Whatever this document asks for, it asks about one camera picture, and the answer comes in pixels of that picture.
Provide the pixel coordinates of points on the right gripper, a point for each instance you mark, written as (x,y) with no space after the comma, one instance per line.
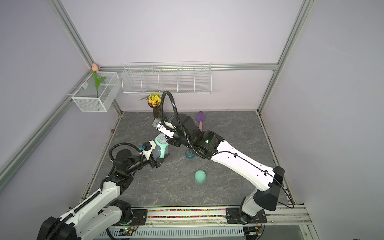
(172,141)

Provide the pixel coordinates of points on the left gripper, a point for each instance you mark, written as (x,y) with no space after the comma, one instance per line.
(157,162)

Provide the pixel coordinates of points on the teal bottle collar with nipple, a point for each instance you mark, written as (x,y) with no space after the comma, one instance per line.
(189,155)

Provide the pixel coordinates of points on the clear baby bottle body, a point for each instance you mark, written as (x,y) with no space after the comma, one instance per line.
(161,146)

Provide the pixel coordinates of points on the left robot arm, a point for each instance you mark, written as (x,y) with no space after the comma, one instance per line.
(102,209)

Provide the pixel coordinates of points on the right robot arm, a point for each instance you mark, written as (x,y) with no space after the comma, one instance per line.
(209,145)

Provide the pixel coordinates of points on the dark glass vase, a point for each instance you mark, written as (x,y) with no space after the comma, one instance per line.
(157,112)

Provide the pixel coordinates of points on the mint bottle cap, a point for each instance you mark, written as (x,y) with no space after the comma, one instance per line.
(200,176)

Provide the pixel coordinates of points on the yellow flower bouquet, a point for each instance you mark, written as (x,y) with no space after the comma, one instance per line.
(153,99)

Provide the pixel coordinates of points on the green circuit board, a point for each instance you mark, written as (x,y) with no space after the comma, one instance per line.
(125,232)

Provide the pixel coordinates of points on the artificial pink tulip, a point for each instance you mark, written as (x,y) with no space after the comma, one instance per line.
(97,80)

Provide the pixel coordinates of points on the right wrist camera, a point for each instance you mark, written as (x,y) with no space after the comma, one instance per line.
(167,128)

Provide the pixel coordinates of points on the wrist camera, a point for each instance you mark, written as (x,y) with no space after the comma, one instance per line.
(167,128)
(146,150)

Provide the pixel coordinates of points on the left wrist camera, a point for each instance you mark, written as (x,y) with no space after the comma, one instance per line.
(146,150)

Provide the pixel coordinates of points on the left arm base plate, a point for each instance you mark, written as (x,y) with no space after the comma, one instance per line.
(135,217)

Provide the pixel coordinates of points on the white wire wall shelf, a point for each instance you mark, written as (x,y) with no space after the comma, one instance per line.
(175,77)

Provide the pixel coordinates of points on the white ventilated cable duct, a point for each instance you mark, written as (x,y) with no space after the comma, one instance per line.
(178,233)

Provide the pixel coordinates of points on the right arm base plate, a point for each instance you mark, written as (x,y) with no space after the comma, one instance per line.
(236,216)

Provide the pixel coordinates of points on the white mesh wall basket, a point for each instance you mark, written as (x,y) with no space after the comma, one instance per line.
(85,96)

